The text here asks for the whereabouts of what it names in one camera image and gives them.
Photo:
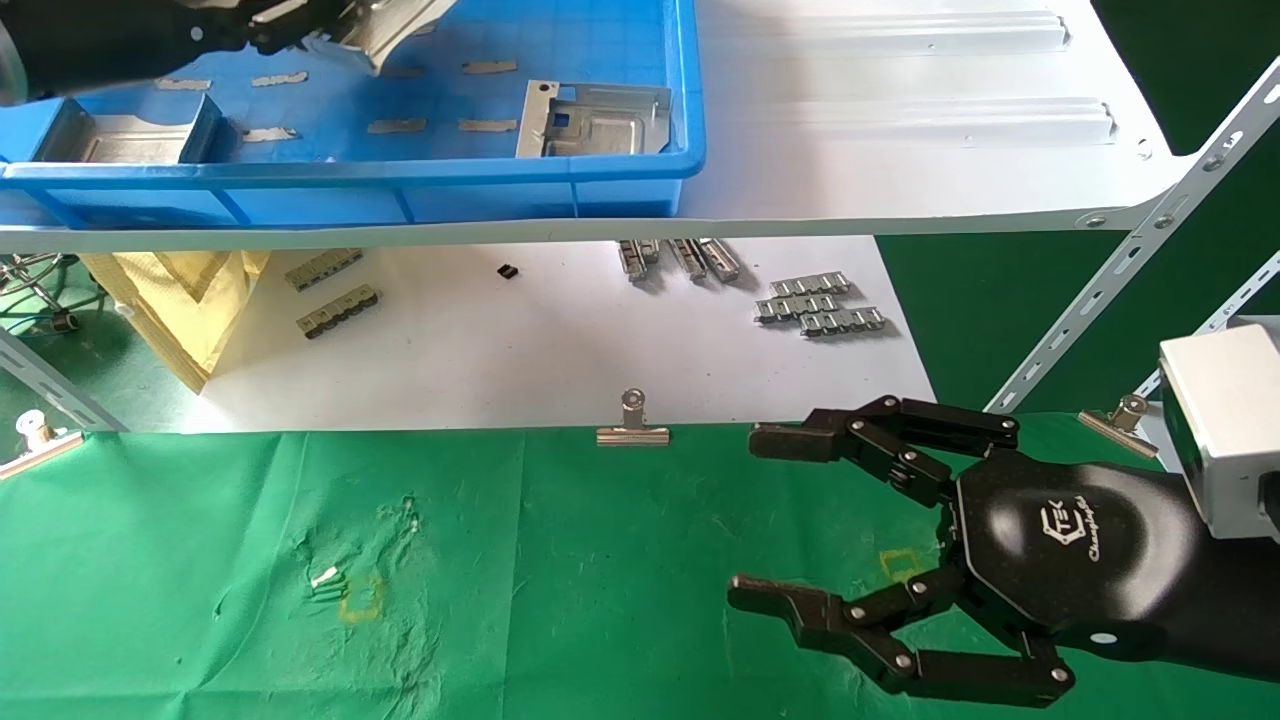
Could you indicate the small white scrap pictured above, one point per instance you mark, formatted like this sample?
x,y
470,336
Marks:
x,y
325,577

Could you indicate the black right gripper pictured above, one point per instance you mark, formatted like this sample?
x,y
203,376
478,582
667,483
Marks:
x,y
1080,550

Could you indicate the silver metal clip part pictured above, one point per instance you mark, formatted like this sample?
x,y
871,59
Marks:
x,y
722,260
637,260
688,260

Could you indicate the grey tape strip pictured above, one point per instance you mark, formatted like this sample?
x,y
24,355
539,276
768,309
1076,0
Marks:
x,y
280,79
184,84
488,125
270,134
396,126
490,68

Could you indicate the green table cloth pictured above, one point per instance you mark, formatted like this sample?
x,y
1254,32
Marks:
x,y
550,580

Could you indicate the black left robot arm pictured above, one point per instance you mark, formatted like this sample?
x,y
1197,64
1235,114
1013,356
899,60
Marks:
x,y
10,60

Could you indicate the yellow padded bag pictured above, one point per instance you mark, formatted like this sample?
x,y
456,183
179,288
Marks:
x,y
170,310

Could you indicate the blue plastic tray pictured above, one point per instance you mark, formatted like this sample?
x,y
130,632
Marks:
x,y
600,40

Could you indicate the silver binder clip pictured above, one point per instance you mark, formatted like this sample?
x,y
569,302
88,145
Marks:
x,y
1120,428
40,450
633,434

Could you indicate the long slotted shelf angle bar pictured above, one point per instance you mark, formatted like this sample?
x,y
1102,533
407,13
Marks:
x,y
1130,260

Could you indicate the white metal shelf board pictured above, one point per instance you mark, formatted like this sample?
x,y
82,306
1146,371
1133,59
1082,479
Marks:
x,y
900,160

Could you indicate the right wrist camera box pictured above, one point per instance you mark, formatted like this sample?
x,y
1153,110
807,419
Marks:
x,y
1225,420

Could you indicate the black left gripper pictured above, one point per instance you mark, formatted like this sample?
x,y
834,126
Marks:
x,y
110,40

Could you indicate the flat sheet metal bracket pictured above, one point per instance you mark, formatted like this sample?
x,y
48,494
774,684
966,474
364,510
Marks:
x,y
590,125

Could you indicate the white lower board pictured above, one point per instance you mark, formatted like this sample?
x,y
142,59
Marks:
x,y
550,350

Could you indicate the grey slotted angle bar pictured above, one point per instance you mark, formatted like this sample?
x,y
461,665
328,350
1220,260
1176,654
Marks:
x,y
60,385

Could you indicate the notched sheet metal bracket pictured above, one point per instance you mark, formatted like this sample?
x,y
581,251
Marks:
x,y
385,30

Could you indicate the folded sheet metal part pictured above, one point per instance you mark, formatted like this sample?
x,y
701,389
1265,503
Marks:
x,y
125,140

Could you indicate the silver comb part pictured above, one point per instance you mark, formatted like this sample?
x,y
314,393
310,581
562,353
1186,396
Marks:
x,y
845,322
795,308
810,285

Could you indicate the short slotted shelf angle bar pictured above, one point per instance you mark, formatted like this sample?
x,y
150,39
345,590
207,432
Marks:
x,y
1235,300

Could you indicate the dark grey comb part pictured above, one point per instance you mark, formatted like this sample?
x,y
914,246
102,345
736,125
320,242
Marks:
x,y
340,312
322,271

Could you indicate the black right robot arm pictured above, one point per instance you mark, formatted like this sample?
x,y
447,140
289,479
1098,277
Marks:
x,y
1240,600

